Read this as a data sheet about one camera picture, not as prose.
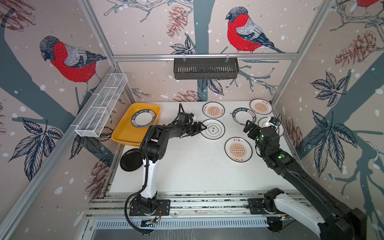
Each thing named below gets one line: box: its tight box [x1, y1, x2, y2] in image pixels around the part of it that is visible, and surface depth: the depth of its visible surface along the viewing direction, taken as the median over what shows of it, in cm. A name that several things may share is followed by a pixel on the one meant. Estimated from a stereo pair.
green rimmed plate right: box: [232, 107, 257, 126], surface depth 116 cm
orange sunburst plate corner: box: [249, 98, 273, 115], surface depth 120 cm
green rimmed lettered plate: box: [131, 109, 156, 129], surface depth 113 cm
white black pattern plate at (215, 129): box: [201, 118, 226, 140], surface depth 106 cm
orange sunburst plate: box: [202, 101, 226, 119], surface depth 120 cm
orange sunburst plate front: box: [224, 136, 253, 163], surface depth 96 cm
